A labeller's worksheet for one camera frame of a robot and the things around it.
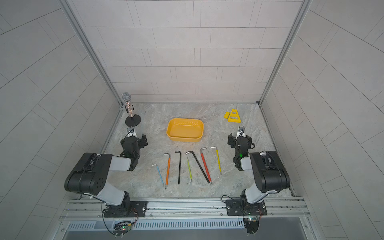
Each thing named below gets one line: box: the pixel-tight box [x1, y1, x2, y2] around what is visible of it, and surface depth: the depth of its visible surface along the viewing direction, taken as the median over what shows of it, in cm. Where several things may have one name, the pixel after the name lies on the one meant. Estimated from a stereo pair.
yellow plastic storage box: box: [166, 118, 204, 143], surface depth 101 cm
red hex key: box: [200, 147, 213, 186], surface depth 84 cm
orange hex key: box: [163, 153, 171, 190], surface depth 84 cm
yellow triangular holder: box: [228, 109, 242, 124], surface depth 110 cm
